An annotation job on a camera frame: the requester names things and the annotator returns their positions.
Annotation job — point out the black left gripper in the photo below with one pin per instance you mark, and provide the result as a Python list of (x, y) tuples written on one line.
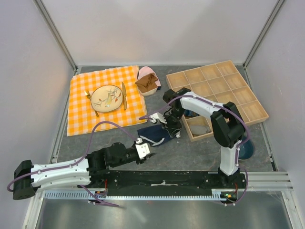
[(139, 161)]

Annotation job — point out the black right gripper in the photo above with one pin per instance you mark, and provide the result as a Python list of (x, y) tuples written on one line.
[(173, 129)]

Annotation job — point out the navy blue white-trimmed underwear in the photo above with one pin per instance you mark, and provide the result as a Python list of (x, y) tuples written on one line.
[(155, 135)]

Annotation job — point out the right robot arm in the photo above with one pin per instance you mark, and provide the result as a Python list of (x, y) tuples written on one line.
[(229, 129)]

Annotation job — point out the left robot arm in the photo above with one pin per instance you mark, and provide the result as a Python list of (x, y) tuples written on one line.
[(83, 171)]

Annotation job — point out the grey rolled underwear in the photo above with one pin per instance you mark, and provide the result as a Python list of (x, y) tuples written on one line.
[(199, 129)]

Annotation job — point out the navy striped rolled underwear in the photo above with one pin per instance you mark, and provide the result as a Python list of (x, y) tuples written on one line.
[(190, 114)]

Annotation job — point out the cream underwear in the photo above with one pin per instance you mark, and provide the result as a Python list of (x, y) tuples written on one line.
[(149, 92)]

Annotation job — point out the brown underwear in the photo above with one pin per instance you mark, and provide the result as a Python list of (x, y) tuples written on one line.
[(147, 83)]

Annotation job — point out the pink underwear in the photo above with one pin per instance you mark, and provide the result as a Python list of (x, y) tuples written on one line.
[(146, 70)]

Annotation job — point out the gold knife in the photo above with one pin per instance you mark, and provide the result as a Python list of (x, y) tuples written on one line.
[(124, 96)]

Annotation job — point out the wooden compartment tray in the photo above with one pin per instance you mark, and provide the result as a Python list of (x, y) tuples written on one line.
[(222, 82)]

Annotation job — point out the bird-painted ceramic plate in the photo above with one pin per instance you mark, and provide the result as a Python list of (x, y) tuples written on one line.
[(106, 98)]

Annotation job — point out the blue ceramic bowl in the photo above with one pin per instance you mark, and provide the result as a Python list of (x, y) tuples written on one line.
[(246, 150)]

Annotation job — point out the yellow checkered cloth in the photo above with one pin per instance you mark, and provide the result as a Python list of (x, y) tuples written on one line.
[(81, 117)]

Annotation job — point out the gold fork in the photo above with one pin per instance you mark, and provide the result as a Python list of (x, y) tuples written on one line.
[(88, 95)]

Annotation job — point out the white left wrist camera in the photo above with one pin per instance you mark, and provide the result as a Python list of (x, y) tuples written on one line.
[(143, 149)]

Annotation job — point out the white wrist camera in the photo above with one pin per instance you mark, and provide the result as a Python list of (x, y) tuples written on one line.
[(157, 117), (143, 149)]

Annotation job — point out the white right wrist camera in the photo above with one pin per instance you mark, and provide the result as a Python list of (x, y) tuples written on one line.
[(157, 117)]

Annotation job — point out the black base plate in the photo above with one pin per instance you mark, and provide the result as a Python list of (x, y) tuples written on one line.
[(166, 182)]

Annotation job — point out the white cable duct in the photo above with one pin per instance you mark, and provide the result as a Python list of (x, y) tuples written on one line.
[(82, 194)]

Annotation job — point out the aluminium front rail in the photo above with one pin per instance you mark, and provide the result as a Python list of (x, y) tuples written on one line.
[(268, 180)]

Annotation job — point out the aluminium frame post right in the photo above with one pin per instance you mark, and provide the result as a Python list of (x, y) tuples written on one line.
[(265, 29)]

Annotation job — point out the aluminium frame post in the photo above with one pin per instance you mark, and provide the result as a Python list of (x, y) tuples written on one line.
[(56, 34), (265, 29)]

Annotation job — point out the aluminium frame post left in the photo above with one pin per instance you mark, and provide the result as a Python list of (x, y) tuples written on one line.
[(56, 34)]

